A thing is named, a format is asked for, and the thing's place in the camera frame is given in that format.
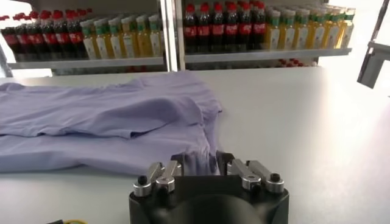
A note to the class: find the yellow drink bottle white cap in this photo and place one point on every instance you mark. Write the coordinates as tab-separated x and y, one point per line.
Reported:
288	33
155	39
102	42
347	30
116	42
317	32
130	41
143	40
332	31
273	33
90	42
302	33

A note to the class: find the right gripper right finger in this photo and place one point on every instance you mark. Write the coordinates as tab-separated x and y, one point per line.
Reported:
253	178

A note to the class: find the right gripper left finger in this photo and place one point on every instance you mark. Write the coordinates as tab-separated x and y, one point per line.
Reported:
161	176

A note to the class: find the purple t-shirt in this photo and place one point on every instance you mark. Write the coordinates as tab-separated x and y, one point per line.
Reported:
106	106

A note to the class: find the grey metal frame stand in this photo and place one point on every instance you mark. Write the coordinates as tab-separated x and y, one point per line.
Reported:
370	67

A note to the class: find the grey metal shelf unit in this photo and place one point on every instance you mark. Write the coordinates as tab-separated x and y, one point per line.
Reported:
259	54
91	63

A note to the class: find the red cap cola bottle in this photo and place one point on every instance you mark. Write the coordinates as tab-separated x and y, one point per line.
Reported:
36	39
245	29
49	38
76	37
190	30
231	29
259	28
217	30
203	30
22	39
10	39
62	38

